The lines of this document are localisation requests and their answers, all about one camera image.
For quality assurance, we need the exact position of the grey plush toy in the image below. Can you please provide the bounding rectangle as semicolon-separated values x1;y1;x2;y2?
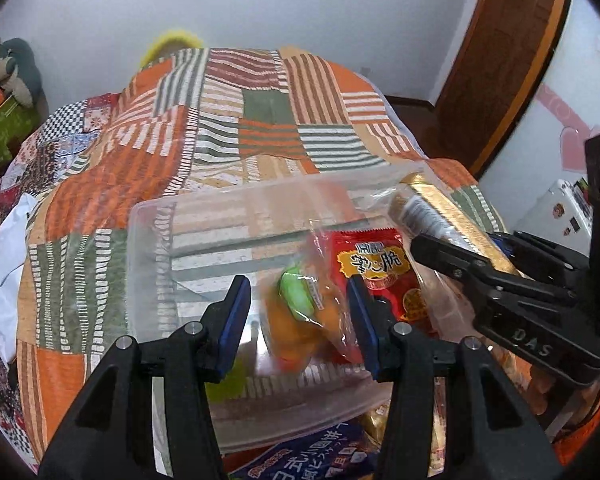
0;37;45;109

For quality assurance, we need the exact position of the pink wall sticker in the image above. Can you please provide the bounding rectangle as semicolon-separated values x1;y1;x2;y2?
536;84;600;172

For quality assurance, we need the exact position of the clear plastic container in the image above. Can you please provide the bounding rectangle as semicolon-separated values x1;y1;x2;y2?
127;162;463;454

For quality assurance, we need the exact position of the white cloth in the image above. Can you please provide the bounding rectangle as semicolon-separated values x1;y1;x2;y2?
0;191;40;365

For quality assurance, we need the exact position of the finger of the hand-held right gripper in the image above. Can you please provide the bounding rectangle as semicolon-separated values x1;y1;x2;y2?
490;230;592;289
410;233;577;312

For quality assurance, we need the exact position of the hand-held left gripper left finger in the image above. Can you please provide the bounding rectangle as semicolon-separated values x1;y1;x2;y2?
39;275;252;480

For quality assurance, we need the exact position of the blue snack packet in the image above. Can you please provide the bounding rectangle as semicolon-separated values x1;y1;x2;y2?
229;416;382;480

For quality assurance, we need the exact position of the small gold wrapped snack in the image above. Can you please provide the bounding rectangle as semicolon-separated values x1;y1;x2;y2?
357;399;393;443

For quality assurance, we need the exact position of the red snack packet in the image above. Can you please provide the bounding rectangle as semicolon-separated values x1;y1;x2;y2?
329;227;432;333

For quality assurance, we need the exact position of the brown wooden door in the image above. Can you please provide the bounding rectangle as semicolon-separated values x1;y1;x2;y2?
436;0;576;177

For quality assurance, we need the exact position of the checkered floral quilt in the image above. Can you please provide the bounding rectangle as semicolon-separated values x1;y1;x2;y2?
0;92;123;471

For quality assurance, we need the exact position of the clear bag of orange snack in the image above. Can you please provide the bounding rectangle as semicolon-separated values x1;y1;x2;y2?
259;229;377;373

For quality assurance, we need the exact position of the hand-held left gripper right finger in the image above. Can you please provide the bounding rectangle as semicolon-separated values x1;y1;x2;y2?
346;275;567;480

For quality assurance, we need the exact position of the long gold snack packet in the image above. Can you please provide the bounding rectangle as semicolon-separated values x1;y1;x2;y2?
389;172;522;277

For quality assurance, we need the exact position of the clear bag of brown snacks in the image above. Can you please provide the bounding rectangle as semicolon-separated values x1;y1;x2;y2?
420;270;600;461

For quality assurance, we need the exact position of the yellow pillow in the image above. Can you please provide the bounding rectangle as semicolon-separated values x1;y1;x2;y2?
139;29;204;70

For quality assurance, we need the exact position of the white suitcase with stickers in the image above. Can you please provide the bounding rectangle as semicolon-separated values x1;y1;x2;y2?
513;179;597;256

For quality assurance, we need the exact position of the orange striped patchwork blanket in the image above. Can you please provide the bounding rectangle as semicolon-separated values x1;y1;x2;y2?
14;46;600;471

